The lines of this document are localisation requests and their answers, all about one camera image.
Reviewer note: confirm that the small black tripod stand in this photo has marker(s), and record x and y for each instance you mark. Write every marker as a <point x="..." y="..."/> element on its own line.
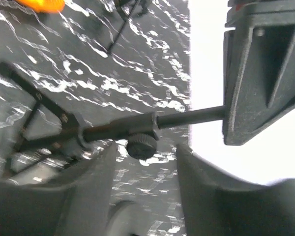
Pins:
<point x="119" y="4"/>

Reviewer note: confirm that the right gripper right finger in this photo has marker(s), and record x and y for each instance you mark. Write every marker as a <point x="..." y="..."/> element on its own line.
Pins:
<point x="215" y="203"/>

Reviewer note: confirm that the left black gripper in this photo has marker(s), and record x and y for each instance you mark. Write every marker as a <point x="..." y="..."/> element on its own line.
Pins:
<point x="259" y="66"/>

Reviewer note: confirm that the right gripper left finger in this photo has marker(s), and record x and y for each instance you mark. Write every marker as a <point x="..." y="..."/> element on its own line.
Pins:
<point x="73" y="203"/>

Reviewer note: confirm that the orange microphone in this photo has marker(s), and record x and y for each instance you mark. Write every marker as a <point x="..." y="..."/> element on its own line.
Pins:
<point x="44" y="6"/>

